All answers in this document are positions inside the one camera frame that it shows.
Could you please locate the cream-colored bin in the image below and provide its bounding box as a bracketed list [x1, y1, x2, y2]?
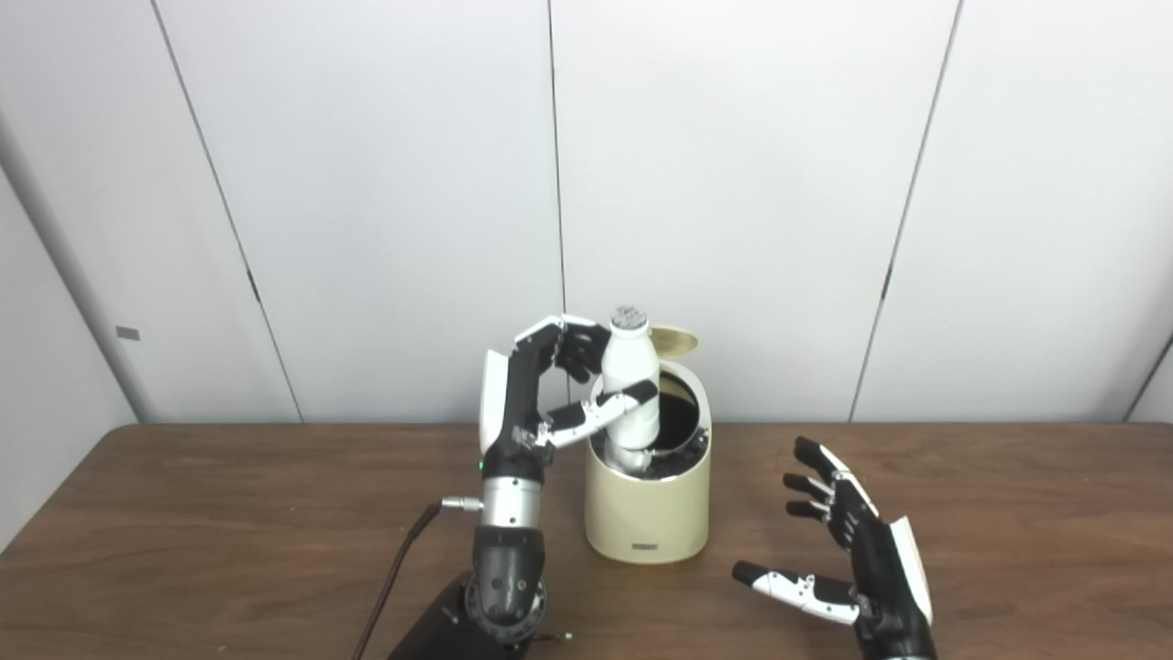
[584, 359, 714, 565]

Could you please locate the small white plastic bottle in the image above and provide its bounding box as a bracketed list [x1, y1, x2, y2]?
[600, 305, 663, 473]

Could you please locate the round cream bin lid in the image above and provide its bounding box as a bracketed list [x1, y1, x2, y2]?
[652, 325, 699, 359]

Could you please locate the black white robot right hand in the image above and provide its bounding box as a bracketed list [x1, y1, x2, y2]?
[731, 435, 936, 656]

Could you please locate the black white robot left hand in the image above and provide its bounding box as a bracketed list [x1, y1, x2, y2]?
[478, 314, 661, 482]

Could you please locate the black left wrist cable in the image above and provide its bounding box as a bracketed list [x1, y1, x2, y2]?
[351, 496, 485, 660]

